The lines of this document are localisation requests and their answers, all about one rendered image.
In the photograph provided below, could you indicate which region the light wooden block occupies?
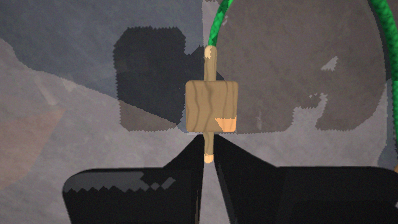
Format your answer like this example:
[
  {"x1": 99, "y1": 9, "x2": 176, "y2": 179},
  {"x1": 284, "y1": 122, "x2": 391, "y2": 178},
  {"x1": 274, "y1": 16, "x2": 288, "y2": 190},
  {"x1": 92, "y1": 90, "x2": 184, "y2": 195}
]
[{"x1": 185, "y1": 80, "x2": 238, "y2": 132}]

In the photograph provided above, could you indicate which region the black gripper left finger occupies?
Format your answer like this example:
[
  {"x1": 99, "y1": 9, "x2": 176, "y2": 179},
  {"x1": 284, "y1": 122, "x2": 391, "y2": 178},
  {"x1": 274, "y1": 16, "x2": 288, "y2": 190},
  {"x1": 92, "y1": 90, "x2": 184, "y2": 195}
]
[{"x1": 61, "y1": 134, "x2": 205, "y2": 224}]

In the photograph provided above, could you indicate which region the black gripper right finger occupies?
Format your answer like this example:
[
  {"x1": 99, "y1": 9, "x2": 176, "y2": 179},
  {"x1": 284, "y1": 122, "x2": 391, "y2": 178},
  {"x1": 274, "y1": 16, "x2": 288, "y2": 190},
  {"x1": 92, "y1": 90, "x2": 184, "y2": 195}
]
[{"x1": 213, "y1": 134, "x2": 398, "y2": 224}]

